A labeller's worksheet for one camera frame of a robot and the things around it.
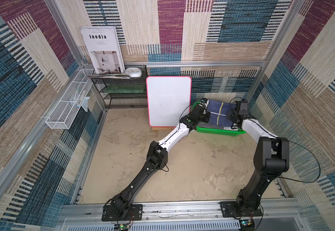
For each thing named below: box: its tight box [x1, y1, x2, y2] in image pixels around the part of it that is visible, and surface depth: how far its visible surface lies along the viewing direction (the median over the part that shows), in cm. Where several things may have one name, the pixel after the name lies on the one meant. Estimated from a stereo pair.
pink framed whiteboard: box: [146, 76, 193, 128], surface depth 95 cm
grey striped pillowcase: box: [197, 121, 240, 130], surface depth 102 cm
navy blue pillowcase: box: [206, 99, 236, 127], surface depth 100 cm
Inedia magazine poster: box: [79, 25, 126, 75], surface depth 81 cm
